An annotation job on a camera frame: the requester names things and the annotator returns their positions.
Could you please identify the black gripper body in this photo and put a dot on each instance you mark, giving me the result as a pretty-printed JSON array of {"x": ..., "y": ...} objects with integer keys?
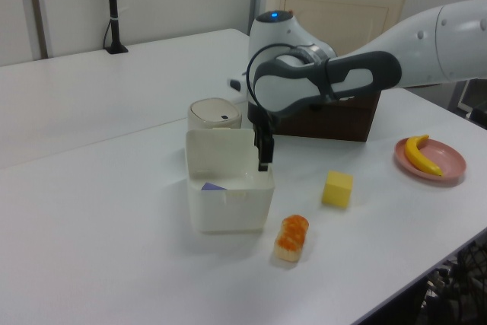
[{"x": 258, "y": 113}]

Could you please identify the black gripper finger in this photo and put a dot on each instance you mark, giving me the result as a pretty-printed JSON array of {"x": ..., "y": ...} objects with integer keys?
[
  {"x": 272, "y": 148},
  {"x": 262, "y": 153}
]

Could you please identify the translucent white plastic box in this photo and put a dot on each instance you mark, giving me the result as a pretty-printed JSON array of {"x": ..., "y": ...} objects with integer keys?
[{"x": 228, "y": 211}]

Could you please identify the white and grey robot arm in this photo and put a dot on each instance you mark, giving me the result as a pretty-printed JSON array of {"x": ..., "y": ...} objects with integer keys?
[{"x": 418, "y": 51}]

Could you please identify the dark brown base box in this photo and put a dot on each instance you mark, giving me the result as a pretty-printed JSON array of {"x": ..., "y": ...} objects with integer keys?
[{"x": 342, "y": 123}]

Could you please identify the small white device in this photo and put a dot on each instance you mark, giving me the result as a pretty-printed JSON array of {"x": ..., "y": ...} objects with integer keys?
[{"x": 237, "y": 85}]

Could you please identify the small beige lidded bin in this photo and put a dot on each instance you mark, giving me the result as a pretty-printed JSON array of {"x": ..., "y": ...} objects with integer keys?
[{"x": 211, "y": 113}]

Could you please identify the purple cube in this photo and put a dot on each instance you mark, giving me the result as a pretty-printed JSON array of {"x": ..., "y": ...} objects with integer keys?
[{"x": 212, "y": 187}]

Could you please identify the yellow cube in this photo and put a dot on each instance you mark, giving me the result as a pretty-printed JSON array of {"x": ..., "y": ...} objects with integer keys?
[{"x": 336, "y": 190}]

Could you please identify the toy bread with orange topping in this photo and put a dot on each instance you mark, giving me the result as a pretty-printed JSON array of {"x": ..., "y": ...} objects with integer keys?
[{"x": 291, "y": 239}]

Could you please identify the yellow toy banana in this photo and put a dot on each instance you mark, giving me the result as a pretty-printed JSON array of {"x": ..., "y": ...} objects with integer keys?
[{"x": 416, "y": 155}]

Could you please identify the pink plate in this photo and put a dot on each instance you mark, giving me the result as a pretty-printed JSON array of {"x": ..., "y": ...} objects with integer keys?
[{"x": 451, "y": 157}]

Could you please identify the black pole on clamp base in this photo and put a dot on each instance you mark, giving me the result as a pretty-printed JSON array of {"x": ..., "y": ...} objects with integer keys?
[{"x": 113, "y": 5}]

